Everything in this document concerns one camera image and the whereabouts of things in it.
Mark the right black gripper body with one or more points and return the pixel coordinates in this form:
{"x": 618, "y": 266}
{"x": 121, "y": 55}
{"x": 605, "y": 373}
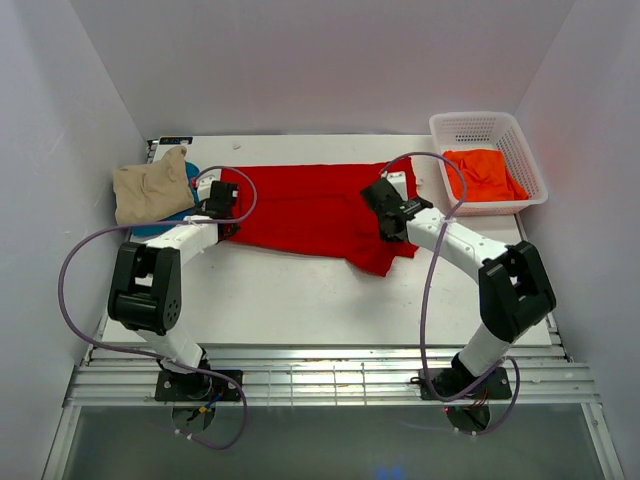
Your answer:
{"x": 388, "y": 230}

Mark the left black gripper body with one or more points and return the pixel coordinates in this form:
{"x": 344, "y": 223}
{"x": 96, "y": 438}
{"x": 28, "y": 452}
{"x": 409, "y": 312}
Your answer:
{"x": 228, "y": 230}

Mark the red t shirt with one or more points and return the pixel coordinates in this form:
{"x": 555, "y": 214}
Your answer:
{"x": 314, "y": 210}

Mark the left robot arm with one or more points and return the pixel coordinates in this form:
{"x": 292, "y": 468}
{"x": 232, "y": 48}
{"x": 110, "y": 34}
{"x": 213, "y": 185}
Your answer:
{"x": 146, "y": 288}

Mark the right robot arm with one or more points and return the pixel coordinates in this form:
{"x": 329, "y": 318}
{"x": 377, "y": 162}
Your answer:
{"x": 515, "y": 292}

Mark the blue folded t shirt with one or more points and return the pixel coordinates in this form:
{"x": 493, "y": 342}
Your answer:
{"x": 192, "y": 172}

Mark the beige folded t shirt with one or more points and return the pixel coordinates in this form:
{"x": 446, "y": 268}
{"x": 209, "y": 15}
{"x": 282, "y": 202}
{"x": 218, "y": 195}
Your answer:
{"x": 152, "y": 192}

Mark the blue label sticker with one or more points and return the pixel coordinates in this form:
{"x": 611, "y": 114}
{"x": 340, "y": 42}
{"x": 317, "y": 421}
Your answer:
{"x": 176, "y": 140}

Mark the orange t shirt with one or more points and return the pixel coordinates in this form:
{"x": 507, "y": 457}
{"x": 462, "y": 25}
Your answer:
{"x": 486, "y": 176}

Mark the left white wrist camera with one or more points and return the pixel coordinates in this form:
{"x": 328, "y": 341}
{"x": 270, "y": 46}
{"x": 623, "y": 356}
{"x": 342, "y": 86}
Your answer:
{"x": 202, "y": 186}

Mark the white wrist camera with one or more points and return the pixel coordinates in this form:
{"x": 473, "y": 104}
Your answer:
{"x": 202, "y": 186}
{"x": 398, "y": 182}

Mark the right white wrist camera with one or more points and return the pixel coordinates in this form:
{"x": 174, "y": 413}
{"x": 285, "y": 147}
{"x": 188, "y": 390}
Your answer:
{"x": 398, "y": 182}

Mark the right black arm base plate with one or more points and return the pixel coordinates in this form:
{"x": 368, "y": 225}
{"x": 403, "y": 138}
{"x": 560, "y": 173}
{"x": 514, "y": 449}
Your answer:
{"x": 447, "y": 384}

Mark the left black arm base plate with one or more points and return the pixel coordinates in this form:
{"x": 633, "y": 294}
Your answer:
{"x": 193, "y": 387}

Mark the aluminium frame rail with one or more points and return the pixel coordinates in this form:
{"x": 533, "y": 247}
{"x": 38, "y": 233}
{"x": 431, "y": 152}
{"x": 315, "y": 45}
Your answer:
{"x": 325, "y": 377}

